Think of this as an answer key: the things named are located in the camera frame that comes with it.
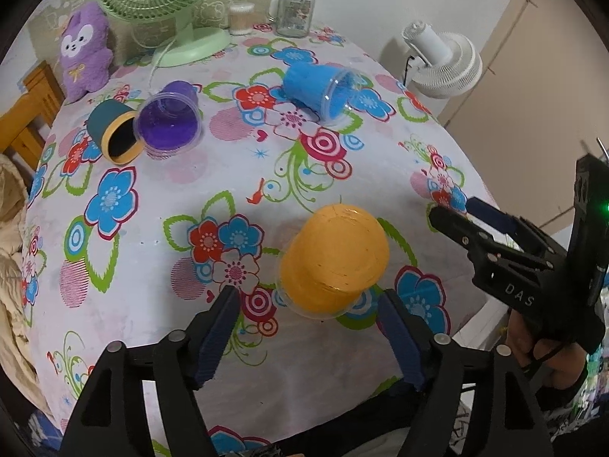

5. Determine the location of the wooden chair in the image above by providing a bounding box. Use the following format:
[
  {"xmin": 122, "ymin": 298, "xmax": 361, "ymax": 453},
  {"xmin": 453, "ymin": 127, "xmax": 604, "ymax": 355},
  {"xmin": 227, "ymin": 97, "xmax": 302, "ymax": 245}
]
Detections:
[{"xmin": 0, "ymin": 59, "xmax": 65, "ymax": 172}]

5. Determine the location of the floral tablecloth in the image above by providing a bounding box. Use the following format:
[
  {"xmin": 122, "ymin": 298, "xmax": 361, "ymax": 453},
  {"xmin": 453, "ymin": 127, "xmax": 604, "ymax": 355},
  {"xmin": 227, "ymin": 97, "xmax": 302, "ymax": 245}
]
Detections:
[{"xmin": 21, "ymin": 21, "xmax": 498, "ymax": 457}]

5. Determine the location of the teal cup with yellow rim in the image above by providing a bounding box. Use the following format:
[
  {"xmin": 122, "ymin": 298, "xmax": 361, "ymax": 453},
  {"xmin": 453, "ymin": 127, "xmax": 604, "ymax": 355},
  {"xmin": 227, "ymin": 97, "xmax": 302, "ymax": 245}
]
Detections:
[{"xmin": 87, "ymin": 100, "xmax": 145, "ymax": 166}]

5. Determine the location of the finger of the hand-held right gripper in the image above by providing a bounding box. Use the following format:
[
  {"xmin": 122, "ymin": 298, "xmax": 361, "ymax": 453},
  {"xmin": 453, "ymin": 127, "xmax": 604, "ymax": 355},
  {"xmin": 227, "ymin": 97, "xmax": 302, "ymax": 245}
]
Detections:
[
  {"xmin": 465, "ymin": 197, "xmax": 569, "ymax": 262},
  {"xmin": 427, "ymin": 206, "xmax": 553, "ymax": 272}
]

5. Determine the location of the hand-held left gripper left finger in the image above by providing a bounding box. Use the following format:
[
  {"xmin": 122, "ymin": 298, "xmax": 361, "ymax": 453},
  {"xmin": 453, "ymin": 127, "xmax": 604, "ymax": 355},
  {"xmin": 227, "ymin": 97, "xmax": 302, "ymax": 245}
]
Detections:
[{"xmin": 59, "ymin": 286, "xmax": 241, "ymax": 457}]

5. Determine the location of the person's right forearm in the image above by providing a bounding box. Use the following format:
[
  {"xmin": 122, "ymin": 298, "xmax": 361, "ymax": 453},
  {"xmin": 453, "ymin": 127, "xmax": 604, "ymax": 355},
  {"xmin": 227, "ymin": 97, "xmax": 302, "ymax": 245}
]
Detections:
[{"xmin": 537, "ymin": 366, "xmax": 603, "ymax": 436}]

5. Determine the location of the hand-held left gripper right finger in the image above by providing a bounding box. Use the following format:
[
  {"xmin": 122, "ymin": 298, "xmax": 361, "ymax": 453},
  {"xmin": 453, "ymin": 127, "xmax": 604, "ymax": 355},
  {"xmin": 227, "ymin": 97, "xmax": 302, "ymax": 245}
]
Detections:
[{"xmin": 378, "ymin": 288, "xmax": 555, "ymax": 457}]

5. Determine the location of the glass jar with green lid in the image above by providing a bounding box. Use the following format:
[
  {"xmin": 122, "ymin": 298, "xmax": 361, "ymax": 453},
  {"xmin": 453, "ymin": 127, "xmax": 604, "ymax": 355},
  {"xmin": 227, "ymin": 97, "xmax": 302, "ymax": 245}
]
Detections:
[{"xmin": 268, "ymin": 0, "xmax": 319, "ymax": 38}]

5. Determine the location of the white desk fan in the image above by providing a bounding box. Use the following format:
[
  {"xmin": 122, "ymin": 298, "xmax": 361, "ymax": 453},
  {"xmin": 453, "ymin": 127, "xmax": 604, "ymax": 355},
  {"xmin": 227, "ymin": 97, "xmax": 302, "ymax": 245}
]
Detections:
[{"xmin": 401, "ymin": 20, "xmax": 483, "ymax": 100}]

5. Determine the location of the purple plastic cup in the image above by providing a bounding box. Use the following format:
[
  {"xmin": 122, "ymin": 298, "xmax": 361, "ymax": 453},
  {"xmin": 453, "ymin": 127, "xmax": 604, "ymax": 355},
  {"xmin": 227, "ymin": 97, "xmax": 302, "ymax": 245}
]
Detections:
[{"xmin": 136, "ymin": 81, "xmax": 201, "ymax": 158}]

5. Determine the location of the white fan cable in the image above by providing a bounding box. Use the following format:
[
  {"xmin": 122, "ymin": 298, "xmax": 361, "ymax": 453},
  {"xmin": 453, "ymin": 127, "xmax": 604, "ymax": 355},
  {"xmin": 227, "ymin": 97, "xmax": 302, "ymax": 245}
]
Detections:
[{"xmin": 148, "ymin": 38, "xmax": 179, "ymax": 97}]

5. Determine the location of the orange plastic cup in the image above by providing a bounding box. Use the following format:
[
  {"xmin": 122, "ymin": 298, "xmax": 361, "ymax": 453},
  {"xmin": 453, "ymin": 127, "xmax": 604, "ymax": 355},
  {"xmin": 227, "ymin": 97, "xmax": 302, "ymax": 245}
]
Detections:
[{"xmin": 277, "ymin": 203, "xmax": 391, "ymax": 319}]

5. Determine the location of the beige blanket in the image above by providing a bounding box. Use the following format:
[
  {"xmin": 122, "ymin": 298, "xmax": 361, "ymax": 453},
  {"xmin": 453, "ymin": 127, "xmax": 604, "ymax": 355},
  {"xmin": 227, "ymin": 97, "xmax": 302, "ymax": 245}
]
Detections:
[{"xmin": 0, "ymin": 152, "xmax": 62, "ymax": 434}]

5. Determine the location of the blue plastic cup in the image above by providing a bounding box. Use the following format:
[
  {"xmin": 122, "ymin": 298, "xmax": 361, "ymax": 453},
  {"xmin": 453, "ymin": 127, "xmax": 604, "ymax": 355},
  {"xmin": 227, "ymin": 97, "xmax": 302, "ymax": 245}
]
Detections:
[{"xmin": 282, "ymin": 61, "xmax": 365, "ymax": 126}]

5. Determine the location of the beige door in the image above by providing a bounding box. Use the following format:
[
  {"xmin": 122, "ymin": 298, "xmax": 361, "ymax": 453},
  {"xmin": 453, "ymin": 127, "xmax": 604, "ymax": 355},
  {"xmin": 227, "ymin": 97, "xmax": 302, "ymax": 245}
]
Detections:
[{"xmin": 438, "ymin": 0, "xmax": 609, "ymax": 248}]

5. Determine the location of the cotton swab container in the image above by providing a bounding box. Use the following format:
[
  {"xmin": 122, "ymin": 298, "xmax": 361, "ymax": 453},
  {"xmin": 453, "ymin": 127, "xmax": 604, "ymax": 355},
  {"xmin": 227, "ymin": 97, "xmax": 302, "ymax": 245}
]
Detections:
[{"xmin": 228, "ymin": 3, "xmax": 255, "ymax": 35}]

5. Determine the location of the purple plush toy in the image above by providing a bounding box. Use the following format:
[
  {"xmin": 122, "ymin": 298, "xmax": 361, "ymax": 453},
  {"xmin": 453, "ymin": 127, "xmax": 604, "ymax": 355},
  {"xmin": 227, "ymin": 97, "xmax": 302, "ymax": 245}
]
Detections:
[{"xmin": 58, "ymin": 2, "xmax": 115, "ymax": 103}]

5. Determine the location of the person's right hand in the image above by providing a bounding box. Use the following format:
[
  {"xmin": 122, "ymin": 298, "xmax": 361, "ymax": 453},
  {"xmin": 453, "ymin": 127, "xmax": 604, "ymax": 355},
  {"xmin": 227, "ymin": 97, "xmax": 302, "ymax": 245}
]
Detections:
[{"xmin": 505, "ymin": 312, "xmax": 588, "ymax": 391}]

